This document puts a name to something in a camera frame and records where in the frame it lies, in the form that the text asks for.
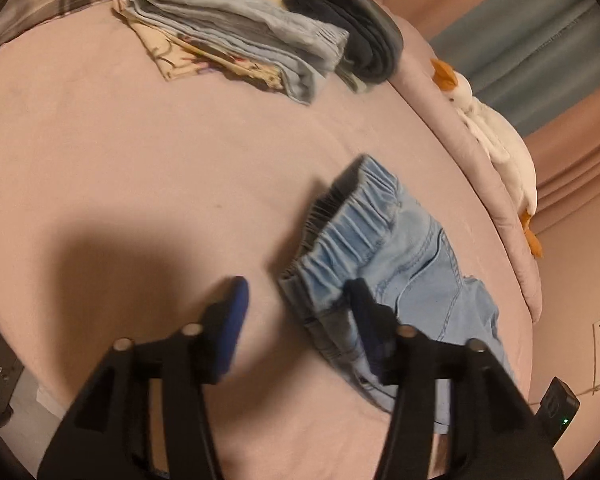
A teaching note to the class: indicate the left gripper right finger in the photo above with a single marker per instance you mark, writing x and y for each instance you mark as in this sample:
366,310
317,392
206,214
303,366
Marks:
493,433

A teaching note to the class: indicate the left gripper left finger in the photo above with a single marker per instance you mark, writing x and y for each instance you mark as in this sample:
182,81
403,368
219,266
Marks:
105,433

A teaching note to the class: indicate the light blue denim pants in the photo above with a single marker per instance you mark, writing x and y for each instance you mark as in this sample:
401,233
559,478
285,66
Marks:
367,226

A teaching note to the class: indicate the pink bed sheet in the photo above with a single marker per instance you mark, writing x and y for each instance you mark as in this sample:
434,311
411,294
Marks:
126,199

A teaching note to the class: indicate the pink curtain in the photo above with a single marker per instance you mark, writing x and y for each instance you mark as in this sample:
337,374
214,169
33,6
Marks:
566,152

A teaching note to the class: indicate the white goose plush toy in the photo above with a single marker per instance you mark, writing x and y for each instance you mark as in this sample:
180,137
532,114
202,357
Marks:
500,140

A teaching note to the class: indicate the teal curtain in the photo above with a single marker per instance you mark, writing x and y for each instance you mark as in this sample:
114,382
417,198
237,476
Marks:
530,60

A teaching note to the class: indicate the pink quilted duvet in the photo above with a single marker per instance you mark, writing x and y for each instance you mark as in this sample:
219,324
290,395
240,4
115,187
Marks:
460,124

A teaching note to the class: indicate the folded pale green garment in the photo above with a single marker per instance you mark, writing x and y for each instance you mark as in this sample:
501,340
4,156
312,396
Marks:
355,84

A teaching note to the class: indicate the cream patterned folded cloth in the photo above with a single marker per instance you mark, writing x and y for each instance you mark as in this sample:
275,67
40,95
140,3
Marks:
176,57

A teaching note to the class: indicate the folded dark blue jeans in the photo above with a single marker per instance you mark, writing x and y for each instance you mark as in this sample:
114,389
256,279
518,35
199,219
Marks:
375,42

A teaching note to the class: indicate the folded grey-blue pants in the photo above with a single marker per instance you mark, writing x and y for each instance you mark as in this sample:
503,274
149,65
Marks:
299,52

